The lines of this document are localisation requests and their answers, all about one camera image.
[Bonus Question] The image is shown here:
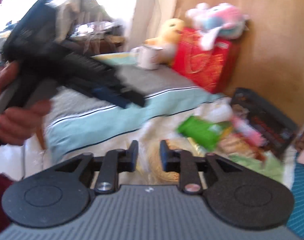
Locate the clear bag of golden snacks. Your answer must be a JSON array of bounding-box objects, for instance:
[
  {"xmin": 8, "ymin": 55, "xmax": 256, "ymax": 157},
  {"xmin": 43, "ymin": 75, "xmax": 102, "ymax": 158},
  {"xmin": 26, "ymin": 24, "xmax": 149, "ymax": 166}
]
[{"xmin": 144, "ymin": 139, "xmax": 205, "ymax": 184}]

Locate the person's left hand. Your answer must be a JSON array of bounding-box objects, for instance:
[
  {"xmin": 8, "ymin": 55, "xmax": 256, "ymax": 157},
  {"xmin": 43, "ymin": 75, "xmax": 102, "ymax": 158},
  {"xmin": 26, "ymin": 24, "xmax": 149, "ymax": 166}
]
[{"xmin": 0, "ymin": 61, "xmax": 53, "ymax": 146}]

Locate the bright green snack packet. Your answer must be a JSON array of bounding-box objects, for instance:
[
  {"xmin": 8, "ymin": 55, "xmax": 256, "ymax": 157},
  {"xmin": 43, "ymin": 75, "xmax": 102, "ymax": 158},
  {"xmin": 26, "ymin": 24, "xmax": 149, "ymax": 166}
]
[{"xmin": 176, "ymin": 115, "xmax": 231, "ymax": 151}]

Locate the pink wafer packet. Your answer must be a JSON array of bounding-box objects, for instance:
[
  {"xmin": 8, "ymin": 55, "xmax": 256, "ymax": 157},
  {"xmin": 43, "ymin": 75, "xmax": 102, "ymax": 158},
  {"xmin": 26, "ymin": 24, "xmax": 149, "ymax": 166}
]
[{"xmin": 231, "ymin": 116, "xmax": 266, "ymax": 147}]

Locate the red gift bag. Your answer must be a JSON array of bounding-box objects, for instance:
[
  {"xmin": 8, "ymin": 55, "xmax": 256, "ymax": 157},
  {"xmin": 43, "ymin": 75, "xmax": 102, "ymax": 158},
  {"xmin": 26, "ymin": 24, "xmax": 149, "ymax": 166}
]
[{"xmin": 172, "ymin": 28, "xmax": 240, "ymax": 94}]

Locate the beige patterned cloth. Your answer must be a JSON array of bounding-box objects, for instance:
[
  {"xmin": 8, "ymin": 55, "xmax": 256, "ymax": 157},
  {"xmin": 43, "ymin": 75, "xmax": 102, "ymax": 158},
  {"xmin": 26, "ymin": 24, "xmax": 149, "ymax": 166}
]
[{"xmin": 24, "ymin": 97, "xmax": 297, "ymax": 190}]

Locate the black sheep print box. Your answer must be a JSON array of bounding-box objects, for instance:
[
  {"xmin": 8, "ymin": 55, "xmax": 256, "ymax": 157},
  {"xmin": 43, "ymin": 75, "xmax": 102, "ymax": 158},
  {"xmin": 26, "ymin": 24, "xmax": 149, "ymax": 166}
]
[{"xmin": 230, "ymin": 88, "xmax": 298, "ymax": 157}]

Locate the white enamel mug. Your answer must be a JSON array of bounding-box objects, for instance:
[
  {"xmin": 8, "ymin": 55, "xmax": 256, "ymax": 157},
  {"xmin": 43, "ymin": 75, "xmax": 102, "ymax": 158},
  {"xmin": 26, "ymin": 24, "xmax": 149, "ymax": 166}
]
[{"xmin": 130, "ymin": 44, "xmax": 163, "ymax": 70}]

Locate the yellow plush toy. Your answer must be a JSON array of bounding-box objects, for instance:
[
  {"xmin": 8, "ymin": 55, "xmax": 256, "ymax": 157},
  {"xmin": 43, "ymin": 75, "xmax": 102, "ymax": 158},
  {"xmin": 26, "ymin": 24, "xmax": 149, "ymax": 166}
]
[{"xmin": 144, "ymin": 18, "xmax": 185, "ymax": 64}]

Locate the teal dotted cushion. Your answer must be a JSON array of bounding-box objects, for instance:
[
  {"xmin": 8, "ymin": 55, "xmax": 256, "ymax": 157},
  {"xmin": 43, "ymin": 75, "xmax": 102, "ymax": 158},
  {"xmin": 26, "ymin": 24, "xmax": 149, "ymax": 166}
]
[{"xmin": 287, "ymin": 163, "xmax": 304, "ymax": 239}]

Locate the pink blue plush toy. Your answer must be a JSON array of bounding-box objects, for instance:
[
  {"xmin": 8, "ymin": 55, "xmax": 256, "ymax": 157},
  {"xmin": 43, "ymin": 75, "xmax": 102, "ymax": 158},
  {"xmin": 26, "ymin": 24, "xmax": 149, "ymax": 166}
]
[{"xmin": 185, "ymin": 3, "xmax": 250, "ymax": 51}]

